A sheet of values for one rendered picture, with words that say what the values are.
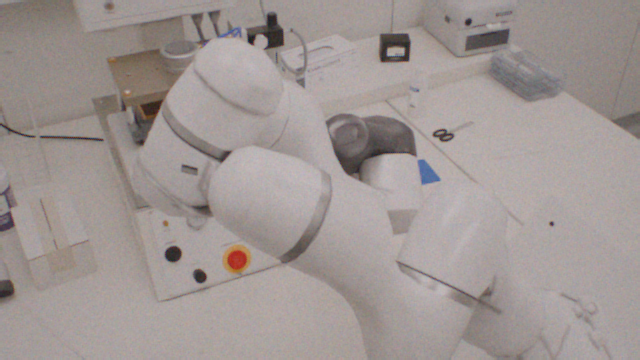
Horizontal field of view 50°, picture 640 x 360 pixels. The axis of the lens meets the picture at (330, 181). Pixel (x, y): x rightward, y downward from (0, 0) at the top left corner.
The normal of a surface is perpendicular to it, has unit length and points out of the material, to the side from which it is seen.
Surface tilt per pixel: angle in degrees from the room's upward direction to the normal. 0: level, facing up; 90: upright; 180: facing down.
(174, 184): 72
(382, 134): 41
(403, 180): 35
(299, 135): 81
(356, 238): 59
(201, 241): 65
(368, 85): 0
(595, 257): 45
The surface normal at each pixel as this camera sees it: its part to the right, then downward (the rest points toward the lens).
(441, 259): -0.29, -0.22
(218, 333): 0.00, -0.79
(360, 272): 0.06, 0.57
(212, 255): 0.38, 0.17
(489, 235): 0.58, -0.01
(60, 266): 0.50, 0.53
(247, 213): 0.00, 0.39
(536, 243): -0.63, -0.36
